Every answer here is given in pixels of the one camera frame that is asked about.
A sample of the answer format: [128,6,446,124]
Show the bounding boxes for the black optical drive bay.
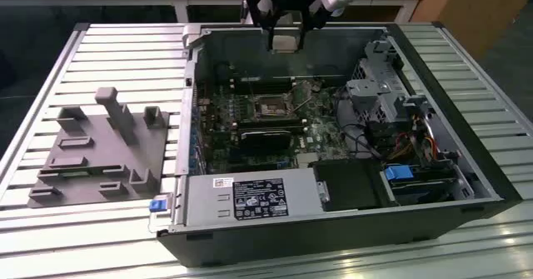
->
[311,159,399,213]

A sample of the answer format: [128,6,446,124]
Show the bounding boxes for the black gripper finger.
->
[295,0,329,51]
[244,0,289,53]

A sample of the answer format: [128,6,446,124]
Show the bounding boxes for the green motherboard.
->
[194,79,355,175]

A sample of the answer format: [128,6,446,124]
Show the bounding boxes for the blue case latch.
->
[148,198,168,213]

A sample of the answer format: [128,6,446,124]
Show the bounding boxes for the blue disk carrier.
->
[383,164,414,184]

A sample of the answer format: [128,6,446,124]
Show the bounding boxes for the thin metal locking lever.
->
[244,71,256,98]

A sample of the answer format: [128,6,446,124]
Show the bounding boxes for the small silver heatsink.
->
[295,152,318,168]

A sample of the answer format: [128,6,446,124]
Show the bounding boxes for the wooden cabinet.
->
[410,0,533,60]

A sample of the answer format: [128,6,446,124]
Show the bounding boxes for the grey parts rack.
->
[25,86,171,210]

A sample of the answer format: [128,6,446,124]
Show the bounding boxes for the silver power supply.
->
[183,167,326,227]

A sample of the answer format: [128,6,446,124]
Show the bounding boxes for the black RAM slot bank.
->
[238,119,305,134]
[231,74,295,95]

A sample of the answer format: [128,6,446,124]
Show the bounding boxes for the black hard disk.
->
[389,166,460,203]

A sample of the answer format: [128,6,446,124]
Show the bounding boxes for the black graphics card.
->
[238,129,293,152]

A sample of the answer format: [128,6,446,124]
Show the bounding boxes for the yellow red wire bundle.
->
[390,131,441,164]

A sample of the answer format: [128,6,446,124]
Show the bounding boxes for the CPU socket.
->
[251,94,299,120]

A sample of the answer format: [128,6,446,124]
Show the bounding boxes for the black PC case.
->
[156,21,524,269]

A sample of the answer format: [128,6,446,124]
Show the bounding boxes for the metal drive cage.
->
[343,40,427,124]

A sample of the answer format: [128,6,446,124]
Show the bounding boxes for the silver CPU plate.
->
[273,34,305,55]

